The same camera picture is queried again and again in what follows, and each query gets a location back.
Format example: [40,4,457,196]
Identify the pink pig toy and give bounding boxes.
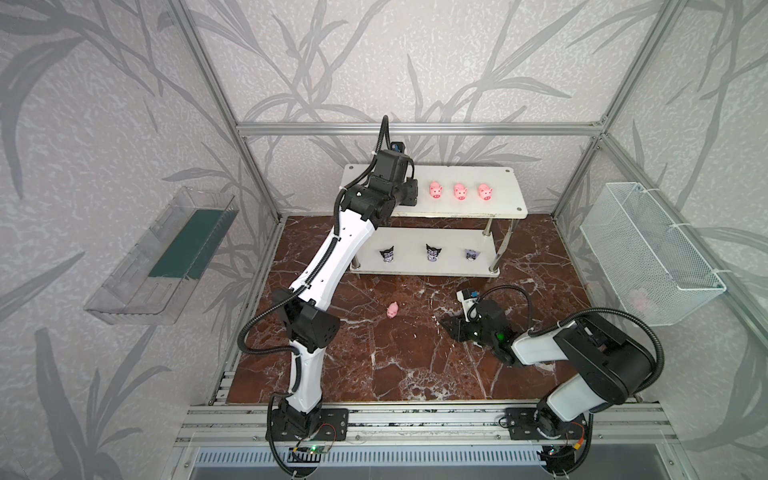
[386,302,399,319]
[477,183,493,201]
[429,181,443,199]
[453,183,468,201]

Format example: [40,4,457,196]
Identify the black purple figurine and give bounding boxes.
[425,244,442,263]
[379,246,395,263]

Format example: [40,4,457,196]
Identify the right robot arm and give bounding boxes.
[440,297,665,440]

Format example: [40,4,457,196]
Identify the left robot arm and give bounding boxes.
[237,142,418,441]

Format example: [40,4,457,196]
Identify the white two-tier shelf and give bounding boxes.
[347,165,528,277]

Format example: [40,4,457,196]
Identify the pink toy in basket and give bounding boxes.
[628,288,658,315]

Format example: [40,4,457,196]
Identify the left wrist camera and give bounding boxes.
[389,141,406,153]

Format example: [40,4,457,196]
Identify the aluminium cage frame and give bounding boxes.
[167,0,768,409]

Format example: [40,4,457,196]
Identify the white wire mesh basket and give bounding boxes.
[580,182,727,326]

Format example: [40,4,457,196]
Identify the clear plastic wall bin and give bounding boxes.
[84,187,239,326]

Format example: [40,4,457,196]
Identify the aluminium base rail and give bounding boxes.
[174,401,679,447]

